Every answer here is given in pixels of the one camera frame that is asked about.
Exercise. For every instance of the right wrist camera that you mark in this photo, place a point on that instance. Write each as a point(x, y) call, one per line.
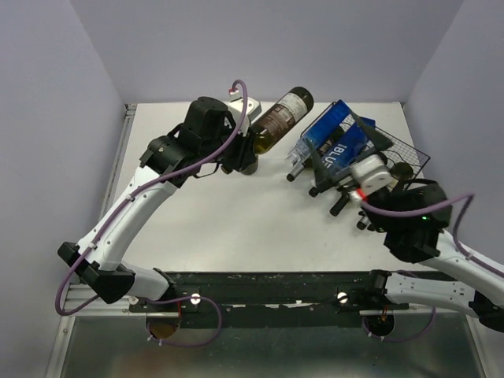
point(371, 174)

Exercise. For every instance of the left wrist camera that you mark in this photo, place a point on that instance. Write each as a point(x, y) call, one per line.
point(236, 107)

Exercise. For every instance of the green wine bottle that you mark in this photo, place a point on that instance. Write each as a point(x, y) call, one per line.
point(314, 192)
point(339, 205)
point(295, 172)

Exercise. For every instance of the short blue glass bottle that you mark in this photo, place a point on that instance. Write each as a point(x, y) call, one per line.
point(318, 132)

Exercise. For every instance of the green bottle grey foil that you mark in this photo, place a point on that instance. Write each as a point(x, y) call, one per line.
point(400, 172)

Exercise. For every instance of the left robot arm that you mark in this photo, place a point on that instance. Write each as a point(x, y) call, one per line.
point(212, 132)

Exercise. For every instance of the black wire wine rack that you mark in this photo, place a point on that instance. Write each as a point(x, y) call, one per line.
point(400, 152)

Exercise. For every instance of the tall blue glass bottle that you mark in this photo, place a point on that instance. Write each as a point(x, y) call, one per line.
point(346, 148)

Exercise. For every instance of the tall green bottle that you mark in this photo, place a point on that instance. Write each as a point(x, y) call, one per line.
point(251, 168)

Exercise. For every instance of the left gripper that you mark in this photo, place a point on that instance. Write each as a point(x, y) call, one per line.
point(245, 146)

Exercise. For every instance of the aluminium rail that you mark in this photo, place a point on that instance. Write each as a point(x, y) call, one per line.
point(79, 294)

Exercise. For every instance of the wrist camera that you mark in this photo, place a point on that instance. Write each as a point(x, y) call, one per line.
point(371, 174)
point(236, 107)

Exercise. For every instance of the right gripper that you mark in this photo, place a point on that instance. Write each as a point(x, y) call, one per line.
point(342, 178)

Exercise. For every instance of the black mounting base plate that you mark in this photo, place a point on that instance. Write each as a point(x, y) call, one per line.
point(271, 299)

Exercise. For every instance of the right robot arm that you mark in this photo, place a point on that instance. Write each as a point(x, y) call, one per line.
point(414, 215)

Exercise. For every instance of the dark green bottle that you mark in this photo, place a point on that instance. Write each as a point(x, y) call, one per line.
point(278, 120)

